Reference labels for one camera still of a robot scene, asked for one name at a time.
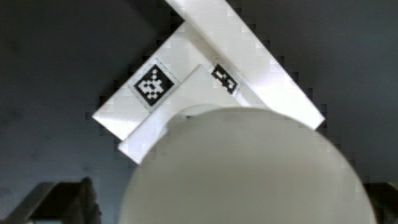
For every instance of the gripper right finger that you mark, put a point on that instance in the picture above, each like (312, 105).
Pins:
(383, 193)

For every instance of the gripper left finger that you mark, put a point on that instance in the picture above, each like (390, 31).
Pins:
(52, 205)

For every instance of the white lamp bulb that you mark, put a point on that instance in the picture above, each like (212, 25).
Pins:
(244, 169)

